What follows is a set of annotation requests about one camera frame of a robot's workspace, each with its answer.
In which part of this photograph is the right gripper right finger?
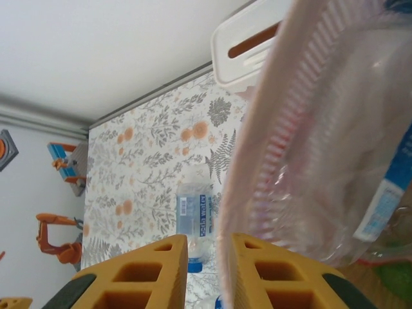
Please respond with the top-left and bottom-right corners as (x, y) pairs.
(231, 233), (379, 309)

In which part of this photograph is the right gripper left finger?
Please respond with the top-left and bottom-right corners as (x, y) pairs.
(41, 234), (189, 309)

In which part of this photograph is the green plastic soda bottle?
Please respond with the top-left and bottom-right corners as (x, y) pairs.
(375, 262), (412, 290)

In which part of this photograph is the beige mesh waste bin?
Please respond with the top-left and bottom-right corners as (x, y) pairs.
(217, 0), (412, 309)

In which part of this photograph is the blue label bottle blue cap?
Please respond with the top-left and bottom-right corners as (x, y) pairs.
(352, 127), (412, 242)

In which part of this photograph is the pink waste basket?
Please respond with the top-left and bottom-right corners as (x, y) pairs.
(221, 0), (412, 268)

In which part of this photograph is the clear bottle dark blue label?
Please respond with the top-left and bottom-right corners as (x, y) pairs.
(196, 293), (228, 309)

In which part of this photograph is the clear bottle pale blue label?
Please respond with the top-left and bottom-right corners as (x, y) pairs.
(175, 164), (223, 274)

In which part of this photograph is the floral table cloth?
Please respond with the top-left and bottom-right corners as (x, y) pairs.
(82, 69), (258, 309)

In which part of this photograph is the white tissue box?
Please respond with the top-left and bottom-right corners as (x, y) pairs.
(211, 0), (286, 96)

